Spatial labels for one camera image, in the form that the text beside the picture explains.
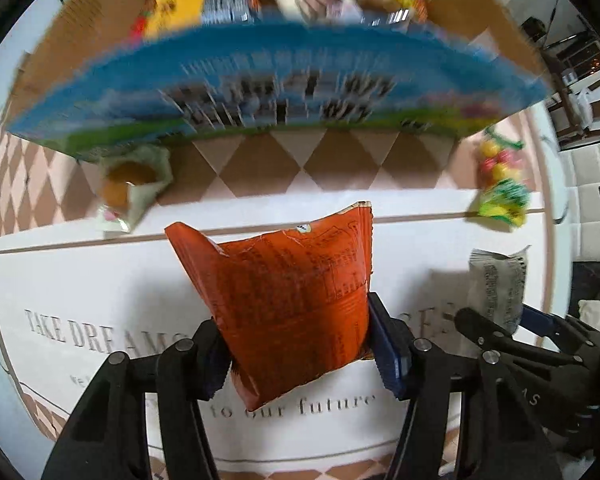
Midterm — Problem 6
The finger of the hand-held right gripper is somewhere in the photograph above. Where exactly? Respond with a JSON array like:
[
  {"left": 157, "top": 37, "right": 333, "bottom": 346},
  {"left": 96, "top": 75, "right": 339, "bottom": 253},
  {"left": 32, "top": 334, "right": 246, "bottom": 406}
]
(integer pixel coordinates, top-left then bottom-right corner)
[
  {"left": 519, "top": 304, "right": 600, "bottom": 352},
  {"left": 454, "top": 306, "right": 590, "bottom": 370}
]

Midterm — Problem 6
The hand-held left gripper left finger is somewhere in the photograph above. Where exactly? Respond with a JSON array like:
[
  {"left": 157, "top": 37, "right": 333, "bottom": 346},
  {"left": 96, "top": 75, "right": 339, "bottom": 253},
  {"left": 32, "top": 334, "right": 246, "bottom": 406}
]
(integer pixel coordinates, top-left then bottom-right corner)
[{"left": 40, "top": 317, "right": 232, "bottom": 480}]

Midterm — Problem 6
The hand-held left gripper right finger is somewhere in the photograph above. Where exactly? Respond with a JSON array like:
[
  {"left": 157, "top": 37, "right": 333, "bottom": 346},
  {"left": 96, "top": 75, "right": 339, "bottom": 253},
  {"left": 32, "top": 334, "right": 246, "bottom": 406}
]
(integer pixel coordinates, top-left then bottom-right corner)
[{"left": 367, "top": 292, "right": 563, "bottom": 480}]

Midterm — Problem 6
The grey white snack packet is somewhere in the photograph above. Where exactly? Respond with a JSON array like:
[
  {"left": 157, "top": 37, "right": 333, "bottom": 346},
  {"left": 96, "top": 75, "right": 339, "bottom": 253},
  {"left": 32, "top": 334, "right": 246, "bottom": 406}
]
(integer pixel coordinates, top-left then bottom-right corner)
[{"left": 467, "top": 245, "right": 531, "bottom": 336}]

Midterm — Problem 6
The orange snack packet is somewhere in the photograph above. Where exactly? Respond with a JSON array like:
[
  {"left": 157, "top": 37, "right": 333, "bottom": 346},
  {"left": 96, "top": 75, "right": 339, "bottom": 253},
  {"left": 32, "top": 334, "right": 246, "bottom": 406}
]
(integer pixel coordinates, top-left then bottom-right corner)
[{"left": 164, "top": 201, "right": 376, "bottom": 413}]

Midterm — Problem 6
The cardboard box blue print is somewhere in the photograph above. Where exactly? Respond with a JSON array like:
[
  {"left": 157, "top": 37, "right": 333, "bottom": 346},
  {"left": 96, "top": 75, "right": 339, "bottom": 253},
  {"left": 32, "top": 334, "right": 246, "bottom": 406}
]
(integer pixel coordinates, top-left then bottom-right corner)
[{"left": 5, "top": 0, "right": 551, "bottom": 161}]

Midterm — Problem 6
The yellow black snack packet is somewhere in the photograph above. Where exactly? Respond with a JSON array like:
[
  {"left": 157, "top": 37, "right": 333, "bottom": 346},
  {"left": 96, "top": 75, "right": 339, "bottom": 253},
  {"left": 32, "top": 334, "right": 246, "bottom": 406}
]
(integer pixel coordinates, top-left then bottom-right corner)
[{"left": 130, "top": 0, "right": 258, "bottom": 43}]

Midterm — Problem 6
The green fruit candy packet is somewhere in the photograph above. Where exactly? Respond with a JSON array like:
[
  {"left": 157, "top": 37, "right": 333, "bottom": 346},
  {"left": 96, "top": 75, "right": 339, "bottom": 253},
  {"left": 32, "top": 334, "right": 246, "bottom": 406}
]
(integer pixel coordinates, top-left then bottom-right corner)
[{"left": 467, "top": 127, "right": 533, "bottom": 231}]

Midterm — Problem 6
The white padded lounge chair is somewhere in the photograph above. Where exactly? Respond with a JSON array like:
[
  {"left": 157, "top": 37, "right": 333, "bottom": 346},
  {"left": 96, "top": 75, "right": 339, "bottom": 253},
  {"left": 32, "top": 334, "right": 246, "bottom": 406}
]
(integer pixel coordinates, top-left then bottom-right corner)
[{"left": 560, "top": 145, "right": 600, "bottom": 263}]

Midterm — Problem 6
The small round cake packet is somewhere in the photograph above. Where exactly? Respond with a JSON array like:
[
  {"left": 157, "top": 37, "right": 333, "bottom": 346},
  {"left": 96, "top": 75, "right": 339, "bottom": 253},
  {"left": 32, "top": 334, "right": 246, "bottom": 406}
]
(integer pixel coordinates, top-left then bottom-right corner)
[{"left": 95, "top": 144, "right": 173, "bottom": 233}]

